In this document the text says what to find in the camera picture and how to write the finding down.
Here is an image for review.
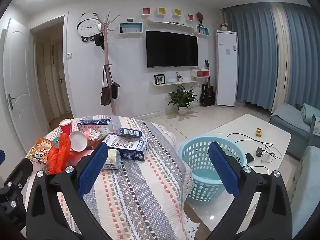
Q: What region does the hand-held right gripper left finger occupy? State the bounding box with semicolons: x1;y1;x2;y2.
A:
25;142;109;240

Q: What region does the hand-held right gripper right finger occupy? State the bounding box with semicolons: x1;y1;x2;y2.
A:
208;141;293;240

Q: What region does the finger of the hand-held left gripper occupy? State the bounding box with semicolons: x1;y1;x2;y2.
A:
3;157;33;205

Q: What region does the light blue plastic basket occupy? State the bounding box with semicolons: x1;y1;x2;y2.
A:
177;135;248;204

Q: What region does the blue white milk carton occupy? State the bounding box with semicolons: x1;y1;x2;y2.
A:
102;134;149;162
77;115;112;133

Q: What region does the pale drink can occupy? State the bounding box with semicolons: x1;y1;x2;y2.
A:
102;149;122;170

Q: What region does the orange snack packet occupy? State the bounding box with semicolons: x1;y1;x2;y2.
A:
27;137;56;165

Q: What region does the red paper cup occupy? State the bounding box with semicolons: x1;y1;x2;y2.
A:
68;131;100;153
59;119;73;134

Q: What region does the polka dot wrapper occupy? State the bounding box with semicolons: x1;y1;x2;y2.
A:
84;127;108;142

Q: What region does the orange plastic bag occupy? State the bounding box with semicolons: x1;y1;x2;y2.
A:
47;132;72;174

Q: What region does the white coffee table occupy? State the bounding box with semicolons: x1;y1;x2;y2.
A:
184;114;292;240

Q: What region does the small blue white carton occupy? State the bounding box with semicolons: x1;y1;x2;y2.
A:
114;127;143;138

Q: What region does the brown hanging bag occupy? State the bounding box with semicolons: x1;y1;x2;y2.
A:
100;65;112;106

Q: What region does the black acoustic guitar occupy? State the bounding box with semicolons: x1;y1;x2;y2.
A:
200;60;216;107

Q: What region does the grey blue sofa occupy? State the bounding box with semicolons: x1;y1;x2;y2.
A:
269;103;320;160

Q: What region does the green potted plant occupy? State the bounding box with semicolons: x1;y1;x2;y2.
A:
168;85;198;116

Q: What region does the white inner door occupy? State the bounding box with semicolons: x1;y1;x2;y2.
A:
54;41;73;113

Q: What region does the white standing air conditioner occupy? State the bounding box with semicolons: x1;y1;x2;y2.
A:
215;30;238;106

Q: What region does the white open door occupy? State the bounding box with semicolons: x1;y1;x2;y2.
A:
2;19;49;140

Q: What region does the teal cushion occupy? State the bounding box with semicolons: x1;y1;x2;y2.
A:
301;104;320;125

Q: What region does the short curved white shelf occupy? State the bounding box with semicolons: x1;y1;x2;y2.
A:
150;80;198;87

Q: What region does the pink coat rack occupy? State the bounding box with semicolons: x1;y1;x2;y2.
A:
101;10;120;117

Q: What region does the blue curtain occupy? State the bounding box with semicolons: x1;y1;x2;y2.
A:
282;5;320;108
226;3;279;108

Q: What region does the beige curtain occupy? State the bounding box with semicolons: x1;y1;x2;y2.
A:
271;4;291;112

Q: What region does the black hat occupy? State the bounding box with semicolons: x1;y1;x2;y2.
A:
94;32;105;50

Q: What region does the wide blue box shelf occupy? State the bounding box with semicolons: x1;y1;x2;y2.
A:
119;22;143;34

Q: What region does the long curved white shelf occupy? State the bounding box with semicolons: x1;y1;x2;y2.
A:
147;17;209;37

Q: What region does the black cable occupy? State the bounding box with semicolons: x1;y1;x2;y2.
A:
226;132;282;159

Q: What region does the red white wall box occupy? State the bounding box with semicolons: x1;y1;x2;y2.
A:
190;69;210;78

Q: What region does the black wall television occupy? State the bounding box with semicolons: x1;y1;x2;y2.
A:
146;31;198;68

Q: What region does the panda wall clock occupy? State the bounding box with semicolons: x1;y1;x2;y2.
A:
77;13;102;43

